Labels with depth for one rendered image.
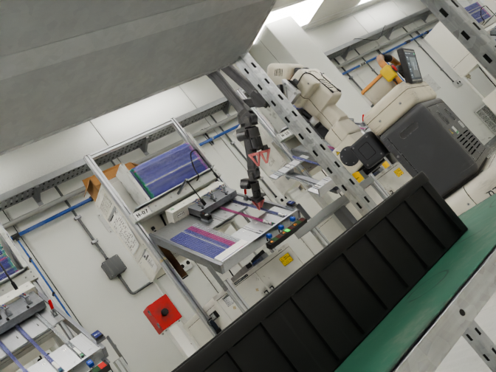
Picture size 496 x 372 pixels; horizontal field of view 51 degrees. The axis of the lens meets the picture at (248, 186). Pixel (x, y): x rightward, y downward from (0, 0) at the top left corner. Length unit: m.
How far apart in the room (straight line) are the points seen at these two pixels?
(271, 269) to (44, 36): 2.80
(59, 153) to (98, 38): 4.53
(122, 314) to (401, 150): 3.08
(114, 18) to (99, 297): 4.06
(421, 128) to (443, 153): 0.15
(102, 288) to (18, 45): 4.12
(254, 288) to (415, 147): 1.43
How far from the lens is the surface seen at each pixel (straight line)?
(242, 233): 3.18
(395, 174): 4.44
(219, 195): 3.58
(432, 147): 2.42
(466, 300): 0.57
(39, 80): 0.85
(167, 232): 3.42
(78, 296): 4.75
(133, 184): 3.53
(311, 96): 2.76
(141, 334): 4.75
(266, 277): 3.37
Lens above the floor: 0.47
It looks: 10 degrees up
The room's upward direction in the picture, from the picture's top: 39 degrees counter-clockwise
